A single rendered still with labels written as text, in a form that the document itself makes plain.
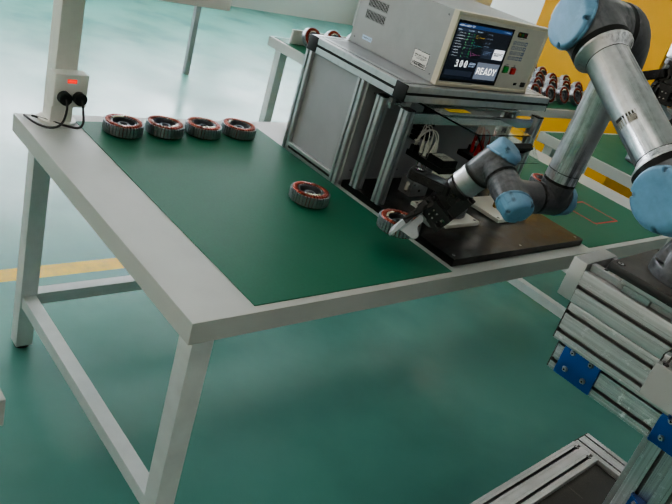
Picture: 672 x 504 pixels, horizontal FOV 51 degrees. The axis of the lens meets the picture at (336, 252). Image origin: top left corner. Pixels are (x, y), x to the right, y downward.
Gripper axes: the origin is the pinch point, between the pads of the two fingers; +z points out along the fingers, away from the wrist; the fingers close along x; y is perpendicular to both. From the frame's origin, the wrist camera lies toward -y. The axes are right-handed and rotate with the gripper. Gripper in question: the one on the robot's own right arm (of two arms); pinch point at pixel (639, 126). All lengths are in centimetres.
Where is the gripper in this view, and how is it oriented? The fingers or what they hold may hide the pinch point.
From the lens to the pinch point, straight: 228.8
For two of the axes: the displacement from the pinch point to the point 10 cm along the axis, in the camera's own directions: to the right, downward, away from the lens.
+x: 7.2, -1.1, 6.9
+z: -2.7, 8.6, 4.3
